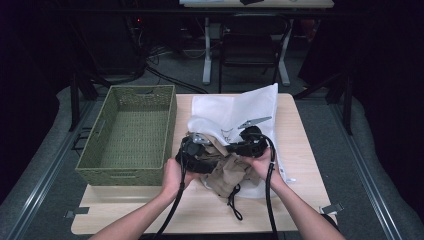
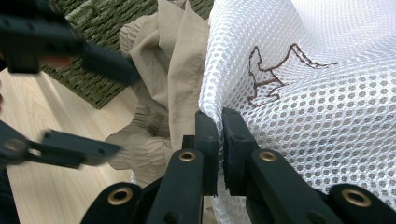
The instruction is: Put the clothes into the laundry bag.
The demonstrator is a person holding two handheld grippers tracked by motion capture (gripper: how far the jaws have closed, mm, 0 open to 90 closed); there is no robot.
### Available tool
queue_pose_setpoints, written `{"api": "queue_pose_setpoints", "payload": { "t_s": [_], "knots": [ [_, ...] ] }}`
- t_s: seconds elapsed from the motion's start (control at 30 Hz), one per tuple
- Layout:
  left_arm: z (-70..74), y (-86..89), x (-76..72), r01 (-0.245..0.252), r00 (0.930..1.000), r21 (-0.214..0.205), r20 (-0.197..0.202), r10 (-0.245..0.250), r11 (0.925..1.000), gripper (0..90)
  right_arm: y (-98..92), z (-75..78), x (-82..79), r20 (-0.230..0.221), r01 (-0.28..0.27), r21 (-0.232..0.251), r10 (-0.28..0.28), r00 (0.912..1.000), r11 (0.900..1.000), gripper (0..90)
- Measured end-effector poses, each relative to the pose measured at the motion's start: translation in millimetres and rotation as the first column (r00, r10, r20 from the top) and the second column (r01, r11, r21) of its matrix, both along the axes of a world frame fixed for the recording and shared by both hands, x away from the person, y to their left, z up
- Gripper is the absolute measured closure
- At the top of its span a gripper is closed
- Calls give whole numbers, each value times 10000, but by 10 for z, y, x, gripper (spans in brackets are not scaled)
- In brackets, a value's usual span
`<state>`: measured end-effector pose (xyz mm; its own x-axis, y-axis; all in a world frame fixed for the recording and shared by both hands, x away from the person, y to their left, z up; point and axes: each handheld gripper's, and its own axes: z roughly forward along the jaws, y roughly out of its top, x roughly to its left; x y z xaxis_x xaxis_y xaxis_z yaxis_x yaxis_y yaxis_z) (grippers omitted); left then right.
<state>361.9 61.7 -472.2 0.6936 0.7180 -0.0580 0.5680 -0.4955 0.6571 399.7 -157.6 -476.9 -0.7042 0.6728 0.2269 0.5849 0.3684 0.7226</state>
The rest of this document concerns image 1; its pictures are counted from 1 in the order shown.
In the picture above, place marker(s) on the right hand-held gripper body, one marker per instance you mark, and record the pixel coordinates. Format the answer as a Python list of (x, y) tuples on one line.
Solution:
[(258, 143)]

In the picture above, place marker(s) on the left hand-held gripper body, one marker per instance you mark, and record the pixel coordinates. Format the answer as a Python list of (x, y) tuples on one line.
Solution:
[(190, 154)]

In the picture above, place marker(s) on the beige pants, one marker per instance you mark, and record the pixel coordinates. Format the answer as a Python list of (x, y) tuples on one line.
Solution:
[(230, 173)]

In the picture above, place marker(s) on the white mesh laundry bag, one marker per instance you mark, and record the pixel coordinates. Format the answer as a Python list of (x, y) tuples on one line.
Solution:
[(233, 106)]

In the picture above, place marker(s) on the green woven basket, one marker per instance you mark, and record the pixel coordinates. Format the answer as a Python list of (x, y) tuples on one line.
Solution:
[(133, 140)]

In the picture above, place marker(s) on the person's right hand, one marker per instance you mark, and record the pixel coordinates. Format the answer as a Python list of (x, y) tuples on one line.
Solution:
[(261, 166)]

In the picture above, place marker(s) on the person's left hand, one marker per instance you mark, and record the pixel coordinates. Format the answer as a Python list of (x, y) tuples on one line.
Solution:
[(173, 180)]

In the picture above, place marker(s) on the black chair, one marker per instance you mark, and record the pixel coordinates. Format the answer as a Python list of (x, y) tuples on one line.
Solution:
[(248, 50)]

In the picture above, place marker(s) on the black metal stand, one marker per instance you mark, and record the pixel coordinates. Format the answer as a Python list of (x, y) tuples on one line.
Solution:
[(75, 100), (346, 103)]

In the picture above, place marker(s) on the white-legged desk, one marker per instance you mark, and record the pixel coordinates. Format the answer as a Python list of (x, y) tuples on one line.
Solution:
[(207, 50)]

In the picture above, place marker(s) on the grey table bracket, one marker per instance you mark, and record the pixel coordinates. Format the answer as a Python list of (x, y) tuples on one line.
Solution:
[(331, 209), (76, 212)]

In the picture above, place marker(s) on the grey metal floor rail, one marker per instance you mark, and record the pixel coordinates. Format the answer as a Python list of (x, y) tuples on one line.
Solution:
[(366, 173), (43, 181)]

